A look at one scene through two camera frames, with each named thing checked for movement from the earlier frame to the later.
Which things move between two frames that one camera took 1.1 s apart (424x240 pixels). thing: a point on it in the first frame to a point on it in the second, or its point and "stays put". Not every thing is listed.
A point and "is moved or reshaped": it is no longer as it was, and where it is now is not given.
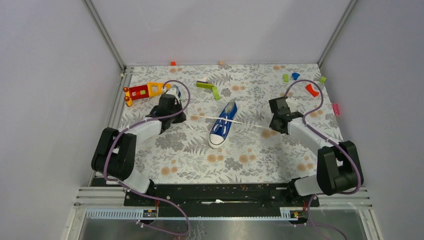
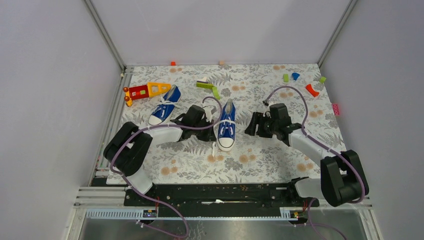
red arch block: x=309 y=87 stays put
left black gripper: x=181 y=118 to x=209 y=135
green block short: x=216 y=95 stays put
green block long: x=202 y=84 stays put
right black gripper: x=272 y=126 to x=258 y=119
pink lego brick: x=336 y=109 stays put
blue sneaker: x=220 y=128 is moved or reshaped
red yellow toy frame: x=151 y=89 stays put
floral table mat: x=226 y=136 stays put
